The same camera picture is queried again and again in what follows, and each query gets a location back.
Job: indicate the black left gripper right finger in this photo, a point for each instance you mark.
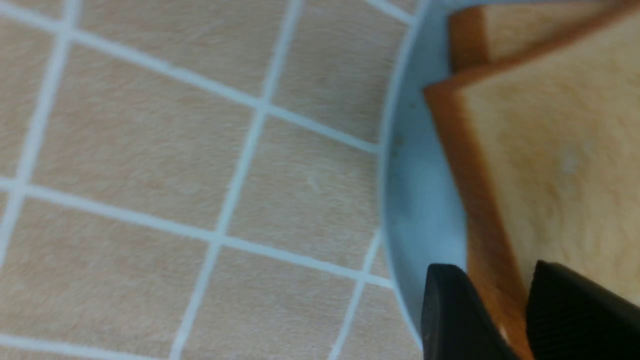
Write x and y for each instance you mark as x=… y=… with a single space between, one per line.
x=570 y=317

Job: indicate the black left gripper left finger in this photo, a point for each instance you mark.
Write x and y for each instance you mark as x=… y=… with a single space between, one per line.
x=455 y=324

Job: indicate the toast slice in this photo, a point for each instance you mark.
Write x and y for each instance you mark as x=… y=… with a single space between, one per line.
x=484 y=34
x=550 y=165

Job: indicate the light blue plate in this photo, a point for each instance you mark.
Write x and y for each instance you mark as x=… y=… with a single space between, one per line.
x=425 y=200

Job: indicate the beige checked tablecloth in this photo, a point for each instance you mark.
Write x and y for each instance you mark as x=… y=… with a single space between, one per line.
x=196 y=179

